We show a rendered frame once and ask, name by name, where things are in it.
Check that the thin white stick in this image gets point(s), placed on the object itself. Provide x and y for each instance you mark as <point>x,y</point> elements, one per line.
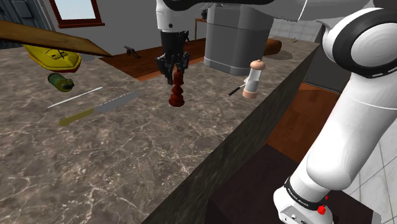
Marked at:
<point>74,97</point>

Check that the small black object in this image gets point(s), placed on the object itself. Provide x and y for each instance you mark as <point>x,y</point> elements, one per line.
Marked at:
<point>131,51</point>

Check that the red wooden pepper mill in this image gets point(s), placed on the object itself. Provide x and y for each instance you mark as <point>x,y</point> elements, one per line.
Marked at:
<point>177,93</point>

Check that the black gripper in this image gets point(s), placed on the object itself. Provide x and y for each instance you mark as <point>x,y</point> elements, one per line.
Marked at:
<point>173,43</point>

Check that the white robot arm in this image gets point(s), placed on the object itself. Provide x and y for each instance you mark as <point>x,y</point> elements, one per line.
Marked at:
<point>347,130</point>

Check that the clear mill with pink ends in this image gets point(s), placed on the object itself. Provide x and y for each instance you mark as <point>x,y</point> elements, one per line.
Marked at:
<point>253,80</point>

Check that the yellow boat-shaped object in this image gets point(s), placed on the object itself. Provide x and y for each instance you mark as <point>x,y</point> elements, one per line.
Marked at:
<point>52,59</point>

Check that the red-framed window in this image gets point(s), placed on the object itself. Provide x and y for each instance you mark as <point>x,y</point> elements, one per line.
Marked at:
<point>77,21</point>

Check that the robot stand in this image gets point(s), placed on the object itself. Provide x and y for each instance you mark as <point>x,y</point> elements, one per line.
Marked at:
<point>254,186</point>

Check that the brown wooden board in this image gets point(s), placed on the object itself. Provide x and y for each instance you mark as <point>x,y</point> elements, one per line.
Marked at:
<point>46,38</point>

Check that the brown bread loaf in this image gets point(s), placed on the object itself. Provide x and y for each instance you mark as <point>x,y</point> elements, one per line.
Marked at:
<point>273,46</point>

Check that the green round canister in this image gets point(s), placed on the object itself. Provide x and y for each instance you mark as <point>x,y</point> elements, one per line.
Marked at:
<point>59,81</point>

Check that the grey panelled door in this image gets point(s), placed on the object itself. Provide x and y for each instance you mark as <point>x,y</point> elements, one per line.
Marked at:
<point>18,12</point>

